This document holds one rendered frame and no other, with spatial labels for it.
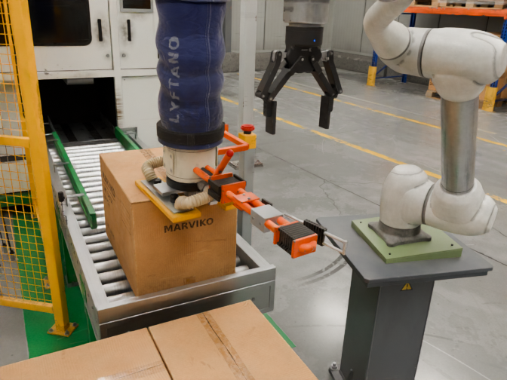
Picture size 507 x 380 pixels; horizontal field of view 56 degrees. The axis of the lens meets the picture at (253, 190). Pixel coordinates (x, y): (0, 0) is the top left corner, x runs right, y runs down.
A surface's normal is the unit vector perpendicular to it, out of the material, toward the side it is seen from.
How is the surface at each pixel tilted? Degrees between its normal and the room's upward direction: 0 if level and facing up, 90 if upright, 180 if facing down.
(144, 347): 0
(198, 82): 75
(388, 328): 90
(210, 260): 90
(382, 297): 90
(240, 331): 0
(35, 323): 0
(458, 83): 124
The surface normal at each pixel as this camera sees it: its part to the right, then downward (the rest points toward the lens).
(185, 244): 0.45, 0.34
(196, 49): 0.24, 0.22
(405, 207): -0.57, 0.33
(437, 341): 0.04, -0.93
